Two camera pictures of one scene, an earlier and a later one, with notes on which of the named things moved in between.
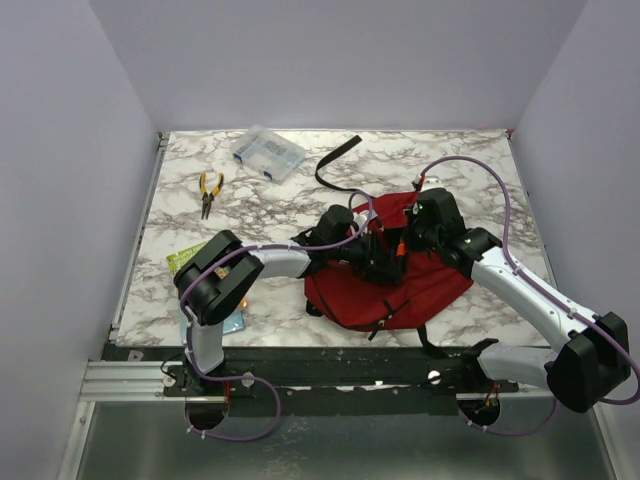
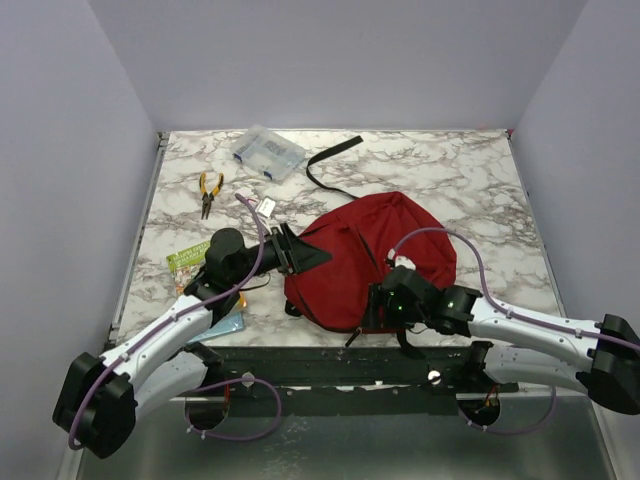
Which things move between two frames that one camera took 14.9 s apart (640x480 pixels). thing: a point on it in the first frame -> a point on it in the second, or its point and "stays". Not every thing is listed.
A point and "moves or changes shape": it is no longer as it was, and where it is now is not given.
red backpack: x=416 y=295 moves or changes shape
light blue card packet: x=231 y=324 stays
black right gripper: x=415 y=215 -> x=377 y=294
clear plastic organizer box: x=267 y=152 stays
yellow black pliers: x=207 y=198 stays
